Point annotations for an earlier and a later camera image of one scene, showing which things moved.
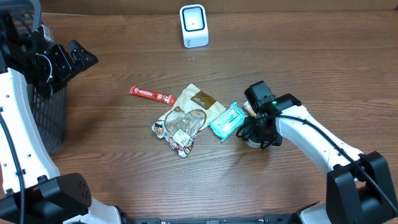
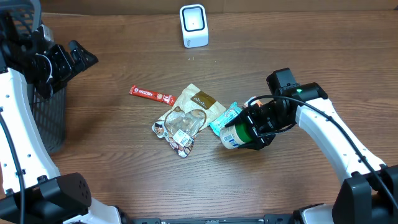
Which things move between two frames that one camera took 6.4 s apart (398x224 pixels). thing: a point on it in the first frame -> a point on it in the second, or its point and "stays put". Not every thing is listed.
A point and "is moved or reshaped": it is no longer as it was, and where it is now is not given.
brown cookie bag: x=182 y=121 stays put
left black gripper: x=62 y=62 stays put
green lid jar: x=252 y=144 is moved or reshaped
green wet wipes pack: x=228 y=122 stays put
